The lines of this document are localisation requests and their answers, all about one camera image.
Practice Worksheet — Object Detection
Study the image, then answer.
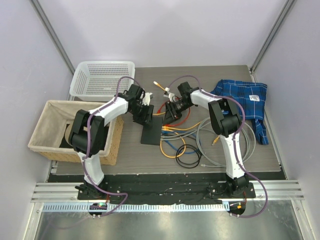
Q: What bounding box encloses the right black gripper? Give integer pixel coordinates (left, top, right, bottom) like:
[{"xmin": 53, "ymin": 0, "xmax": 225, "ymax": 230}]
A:
[{"xmin": 163, "ymin": 99, "xmax": 192, "ymax": 126}]

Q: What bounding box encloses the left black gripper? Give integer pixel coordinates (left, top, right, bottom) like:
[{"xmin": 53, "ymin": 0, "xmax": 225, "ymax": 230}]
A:
[{"xmin": 129, "ymin": 102, "xmax": 154, "ymax": 128}]

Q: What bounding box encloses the red ethernet cable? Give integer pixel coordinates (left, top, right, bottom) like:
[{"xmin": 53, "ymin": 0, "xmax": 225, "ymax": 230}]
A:
[{"xmin": 157, "ymin": 101, "xmax": 192, "ymax": 127}]

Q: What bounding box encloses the black network switch box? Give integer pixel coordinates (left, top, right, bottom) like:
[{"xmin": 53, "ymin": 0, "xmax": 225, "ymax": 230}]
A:
[{"xmin": 140, "ymin": 116, "xmax": 163, "ymax": 146}]

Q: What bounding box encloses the blue plaid cloth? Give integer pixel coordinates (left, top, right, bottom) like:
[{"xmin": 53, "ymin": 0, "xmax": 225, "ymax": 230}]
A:
[{"xmin": 210, "ymin": 79, "xmax": 269, "ymax": 145}]

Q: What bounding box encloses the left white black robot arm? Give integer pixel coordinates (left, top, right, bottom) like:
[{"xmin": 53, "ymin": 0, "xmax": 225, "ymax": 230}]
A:
[{"xmin": 68, "ymin": 84, "xmax": 154, "ymax": 200}]

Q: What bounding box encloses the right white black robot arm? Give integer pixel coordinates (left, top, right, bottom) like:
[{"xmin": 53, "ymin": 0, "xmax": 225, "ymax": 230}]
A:
[{"xmin": 164, "ymin": 82, "xmax": 249, "ymax": 198}]

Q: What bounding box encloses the white perforated plastic basket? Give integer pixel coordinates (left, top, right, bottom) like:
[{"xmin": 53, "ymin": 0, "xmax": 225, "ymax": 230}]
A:
[{"xmin": 69, "ymin": 60, "xmax": 135, "ymax": 102}]

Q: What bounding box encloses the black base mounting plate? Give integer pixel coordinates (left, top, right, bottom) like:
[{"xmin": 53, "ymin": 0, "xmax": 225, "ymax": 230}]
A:
[{"xmin": 48, "ymin": 170, "xmax": 286, "ymax": 199}]

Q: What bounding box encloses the brown tape roll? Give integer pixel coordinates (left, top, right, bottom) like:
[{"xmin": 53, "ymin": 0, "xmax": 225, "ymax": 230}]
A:
[{"xmin": 63, "ymin": 124, "xmax": 72, "ymax": 145}]

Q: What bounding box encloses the wicker basket with liner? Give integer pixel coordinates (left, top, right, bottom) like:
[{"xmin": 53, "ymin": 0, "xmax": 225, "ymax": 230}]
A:
[{"xmin": 28, "ymin": 100, "xmax": 124, "ymax": 166}]

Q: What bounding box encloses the long orange ethernet cable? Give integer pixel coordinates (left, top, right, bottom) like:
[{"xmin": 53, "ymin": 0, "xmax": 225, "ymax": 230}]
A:
[{"xmin": 152, "ymin": 80, "xmax": 208, "ymax": 132}]

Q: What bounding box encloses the looped orange ethernet cable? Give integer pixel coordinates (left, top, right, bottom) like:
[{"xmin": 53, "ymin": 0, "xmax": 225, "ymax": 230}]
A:
[{"xmin": 159, "ymin": 131, "xmax": 221, "ymax": 159}]

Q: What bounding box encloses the grey ethernet cable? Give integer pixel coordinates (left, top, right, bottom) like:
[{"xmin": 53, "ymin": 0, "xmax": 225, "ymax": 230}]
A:
[{"xmin": 160, "ymin": 117, "xmax": 257, "ymax": 168}]

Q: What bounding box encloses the black ethernet cable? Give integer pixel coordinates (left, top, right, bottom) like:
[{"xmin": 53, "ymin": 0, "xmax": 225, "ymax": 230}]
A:
[{"xmin": 175, "ymin": 134, "xmax": 203, "ymax": 169}]

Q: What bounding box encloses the blue ethernet cable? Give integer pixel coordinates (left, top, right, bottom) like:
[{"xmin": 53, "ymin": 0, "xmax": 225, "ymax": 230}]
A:
[{"xmin": 160, "ymin": 132, "xmax": 201, "ymax": 155}]

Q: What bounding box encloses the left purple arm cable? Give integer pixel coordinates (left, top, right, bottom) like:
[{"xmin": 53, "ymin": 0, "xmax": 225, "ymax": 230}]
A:
[{"xmin": 82, "ymin": 76, "xmax": 148, "ymax": 217}]

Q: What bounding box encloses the aluminium frame rail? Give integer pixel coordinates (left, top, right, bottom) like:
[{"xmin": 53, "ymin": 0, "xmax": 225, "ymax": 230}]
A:
[{"xmin": 31, "ymin": 180, "xmax": 304, "ymax": 205}]

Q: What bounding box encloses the white slotted cable duct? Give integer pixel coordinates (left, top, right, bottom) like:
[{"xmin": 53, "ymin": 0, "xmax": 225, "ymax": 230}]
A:
[{"xmin": 42, "ymin": 201, "xmax": 230, "ymax": 214}]

